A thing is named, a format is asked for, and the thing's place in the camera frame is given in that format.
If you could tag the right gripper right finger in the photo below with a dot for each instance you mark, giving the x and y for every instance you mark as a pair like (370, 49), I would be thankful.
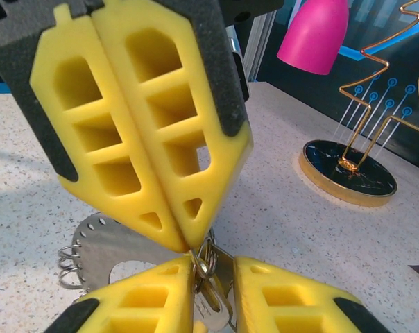
(317, 312)

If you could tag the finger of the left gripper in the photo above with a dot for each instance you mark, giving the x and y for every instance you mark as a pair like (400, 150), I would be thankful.
(67, 118)
(192, 118)

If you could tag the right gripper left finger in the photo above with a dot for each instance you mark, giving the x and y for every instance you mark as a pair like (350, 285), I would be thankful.
(109, 312)

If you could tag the metal disc with key rings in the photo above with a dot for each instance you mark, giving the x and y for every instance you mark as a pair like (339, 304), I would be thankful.
(102, 249)

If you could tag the keys with yellow tag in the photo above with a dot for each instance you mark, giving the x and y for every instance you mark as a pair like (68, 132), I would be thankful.
(209, 308)

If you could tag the pink plastic goblet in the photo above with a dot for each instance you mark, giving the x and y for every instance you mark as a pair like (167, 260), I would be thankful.
(313, 34)

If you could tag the aluminium frame post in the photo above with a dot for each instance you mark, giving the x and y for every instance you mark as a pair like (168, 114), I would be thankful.
(261, 41)

